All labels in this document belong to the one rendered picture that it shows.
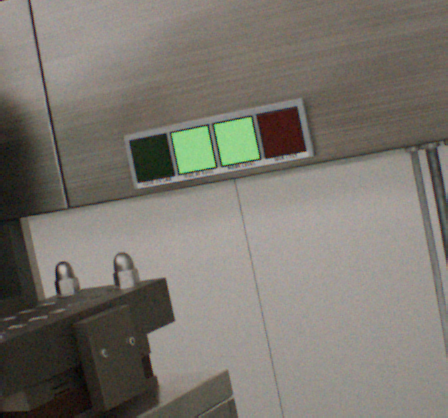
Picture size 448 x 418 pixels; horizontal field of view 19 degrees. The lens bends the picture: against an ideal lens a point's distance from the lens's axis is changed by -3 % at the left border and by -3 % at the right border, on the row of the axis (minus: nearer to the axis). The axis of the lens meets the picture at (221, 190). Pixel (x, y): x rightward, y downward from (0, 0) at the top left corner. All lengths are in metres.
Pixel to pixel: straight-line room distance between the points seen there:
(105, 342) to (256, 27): 0.42
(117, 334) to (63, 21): 0.42
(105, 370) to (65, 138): 0.35
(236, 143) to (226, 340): 2.78
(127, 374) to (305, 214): 2.61
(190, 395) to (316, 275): 2.57
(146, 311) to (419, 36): 0.50
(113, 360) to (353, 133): 0.39
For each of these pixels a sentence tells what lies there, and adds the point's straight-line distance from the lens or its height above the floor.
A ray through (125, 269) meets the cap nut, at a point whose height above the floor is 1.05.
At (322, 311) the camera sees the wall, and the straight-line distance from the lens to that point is 4.21.
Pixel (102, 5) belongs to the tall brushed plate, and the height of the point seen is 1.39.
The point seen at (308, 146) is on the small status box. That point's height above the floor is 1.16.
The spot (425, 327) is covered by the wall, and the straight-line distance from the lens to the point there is 4.10.
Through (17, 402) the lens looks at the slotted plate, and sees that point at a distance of 1.49.
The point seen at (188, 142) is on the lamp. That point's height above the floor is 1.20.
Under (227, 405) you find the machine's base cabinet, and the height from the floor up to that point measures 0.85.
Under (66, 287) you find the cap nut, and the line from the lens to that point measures 1.77.
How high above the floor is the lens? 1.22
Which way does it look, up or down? 3 degrees down
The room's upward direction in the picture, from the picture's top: 12 degrees counter-clockwise
